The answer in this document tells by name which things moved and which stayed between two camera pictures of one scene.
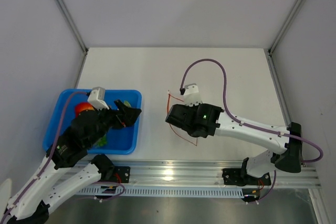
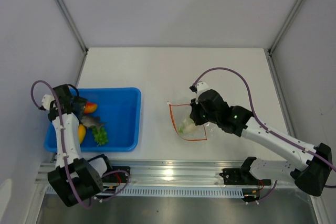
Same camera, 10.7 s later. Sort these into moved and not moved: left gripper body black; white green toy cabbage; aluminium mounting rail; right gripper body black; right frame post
Moved: left gripper body black; white green toy cabbage; right gripper body black
Not moved: right frame post; aluminium mounting rail
